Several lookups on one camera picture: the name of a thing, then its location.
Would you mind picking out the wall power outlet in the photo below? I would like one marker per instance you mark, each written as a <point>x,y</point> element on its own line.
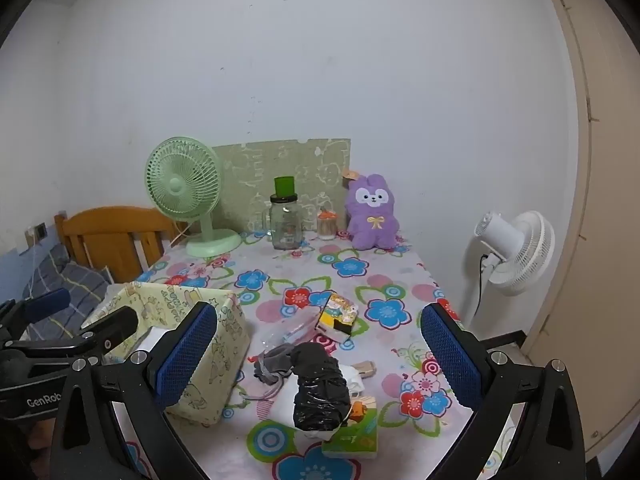
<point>35,234</point>

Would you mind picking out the grey sock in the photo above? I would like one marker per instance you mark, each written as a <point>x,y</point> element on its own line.
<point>273,366</point>

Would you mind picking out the green desk fan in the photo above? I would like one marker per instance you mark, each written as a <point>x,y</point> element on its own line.
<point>184,181</point>

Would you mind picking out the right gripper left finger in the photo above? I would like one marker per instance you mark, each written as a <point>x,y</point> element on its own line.
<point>178,352</point>

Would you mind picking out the cotton swab jar orange lid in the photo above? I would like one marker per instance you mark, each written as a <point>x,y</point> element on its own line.
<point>326,224</point>

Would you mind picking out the purple plush bunny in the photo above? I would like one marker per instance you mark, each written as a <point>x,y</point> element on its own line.
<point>371,220</point>

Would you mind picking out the yellow cartoon tissue pack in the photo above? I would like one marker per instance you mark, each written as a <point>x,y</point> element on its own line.
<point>337,318</point>

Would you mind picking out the floral tablecloth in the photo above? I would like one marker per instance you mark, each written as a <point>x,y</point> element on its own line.
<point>419,417</point>

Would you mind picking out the yellow cartoon storage box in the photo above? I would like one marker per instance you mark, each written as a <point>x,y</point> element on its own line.
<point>165,306</point>

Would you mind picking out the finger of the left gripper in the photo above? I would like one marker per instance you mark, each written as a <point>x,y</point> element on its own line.
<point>36,309</point>
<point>109,332</point>

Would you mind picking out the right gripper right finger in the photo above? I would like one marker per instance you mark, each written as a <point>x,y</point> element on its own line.
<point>462,358</point>

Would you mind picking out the glass mason jar mug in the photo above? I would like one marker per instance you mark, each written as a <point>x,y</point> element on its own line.
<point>282,221</point>

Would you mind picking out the beige wooden door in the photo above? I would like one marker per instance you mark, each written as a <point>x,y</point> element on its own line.
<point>590,317</point>

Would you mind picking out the white standing fan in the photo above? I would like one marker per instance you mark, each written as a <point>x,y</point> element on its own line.
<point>506,267</point>

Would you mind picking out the green cup on jar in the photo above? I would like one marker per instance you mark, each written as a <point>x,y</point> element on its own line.
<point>284,186</point>

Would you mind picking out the white tissue cloth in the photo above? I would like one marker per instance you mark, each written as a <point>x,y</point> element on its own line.
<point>282,410</point>

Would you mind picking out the wooden clothespin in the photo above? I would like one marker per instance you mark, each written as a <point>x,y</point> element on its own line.
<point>365,369</point>

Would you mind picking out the grey plaid pillow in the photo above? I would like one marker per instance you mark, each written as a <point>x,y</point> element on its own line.
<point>87,288</point>

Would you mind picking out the green patterned wall board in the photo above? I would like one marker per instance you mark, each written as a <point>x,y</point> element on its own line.
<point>249,170</point>

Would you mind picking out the black plastic bag bundle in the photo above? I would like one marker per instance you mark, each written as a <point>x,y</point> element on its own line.
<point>323,400</point>

